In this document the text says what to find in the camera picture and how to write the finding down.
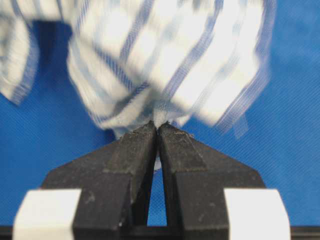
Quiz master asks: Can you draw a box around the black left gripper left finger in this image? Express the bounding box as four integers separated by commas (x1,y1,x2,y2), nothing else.
12,120,157,240

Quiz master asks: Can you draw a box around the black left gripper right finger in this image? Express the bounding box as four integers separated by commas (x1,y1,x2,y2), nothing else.
157,121,292,240

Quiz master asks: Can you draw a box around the white blue-striped towel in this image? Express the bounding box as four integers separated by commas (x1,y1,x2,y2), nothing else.
0,0,277,137

